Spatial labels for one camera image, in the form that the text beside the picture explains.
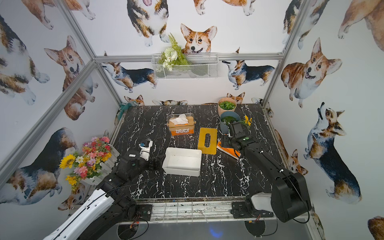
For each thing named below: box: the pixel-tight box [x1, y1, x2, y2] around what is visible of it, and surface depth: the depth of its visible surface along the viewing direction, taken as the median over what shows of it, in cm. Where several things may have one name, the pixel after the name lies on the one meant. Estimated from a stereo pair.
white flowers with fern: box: [158, 32, 191, 72], surface depth 82 cm
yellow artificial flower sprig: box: [239, 115, 253, 128], surface depth 93 cm
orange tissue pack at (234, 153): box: [216, 140, 242, 160], surface depth 94 cm
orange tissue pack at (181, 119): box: [169, 113, 189, 126], surface depth 101 cm
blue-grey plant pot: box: [219, 111, 241, 134], surface depth 106 cm
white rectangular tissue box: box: [162, 147, 202, 177], surface depth 95 cm
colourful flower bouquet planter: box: [59, 136, 121, 191], surface depth 77 cm
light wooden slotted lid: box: [168, 116, 195, 128], surface depth 103 cm
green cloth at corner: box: [118, 102, 133, 120], surface depth 123 cm
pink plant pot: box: [217, 97, 237, 117], surface depth 106 cm
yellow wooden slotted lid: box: [197, 127, 218, 155], surface depth 102 cm
